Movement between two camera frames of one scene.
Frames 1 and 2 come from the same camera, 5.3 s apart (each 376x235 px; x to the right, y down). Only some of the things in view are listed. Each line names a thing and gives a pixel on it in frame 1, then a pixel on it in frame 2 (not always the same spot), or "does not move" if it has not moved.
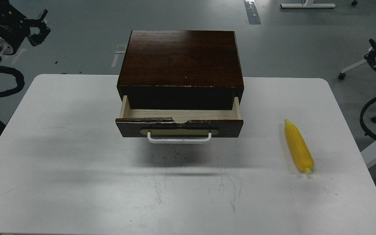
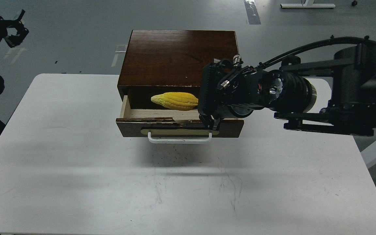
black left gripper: (25, 24) -> (1, 31)
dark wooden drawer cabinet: (181, 70) does not move
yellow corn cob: (301, 152) -> (180, 101)
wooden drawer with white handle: (165, 126) does not move
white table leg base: (309, 4) does not move
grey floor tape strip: (252, 13) does not move
